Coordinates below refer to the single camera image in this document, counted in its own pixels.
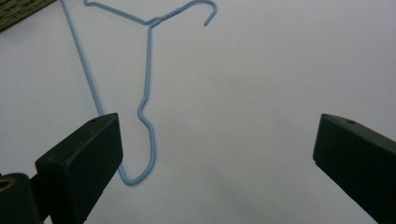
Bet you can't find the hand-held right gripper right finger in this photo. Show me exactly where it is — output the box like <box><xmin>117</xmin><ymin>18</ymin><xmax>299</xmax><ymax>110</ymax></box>
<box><xmin>312</xmin><ymin>113</ymin><xmax>396</xmax><ymax>224</ymax></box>

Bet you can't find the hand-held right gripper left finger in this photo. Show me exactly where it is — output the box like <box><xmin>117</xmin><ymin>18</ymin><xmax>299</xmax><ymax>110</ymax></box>
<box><xmin>30</xmin><ymin>112</ymin><xmax>124</xmax><ymax>224</ymax></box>

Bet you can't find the blue wire clothes hanger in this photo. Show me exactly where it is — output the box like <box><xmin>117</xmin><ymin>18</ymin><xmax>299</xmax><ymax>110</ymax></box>
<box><xmin>59</xmin><ymin>0</ymin><xmax>219</xmax><ymax>187</ymax></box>

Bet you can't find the woven olive mat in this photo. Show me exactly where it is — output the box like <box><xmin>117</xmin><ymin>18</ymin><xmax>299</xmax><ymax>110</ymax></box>
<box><xmin>0</xmin><ymin>0</ymin><xmax>58</xmax><ymax>33</ymax></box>

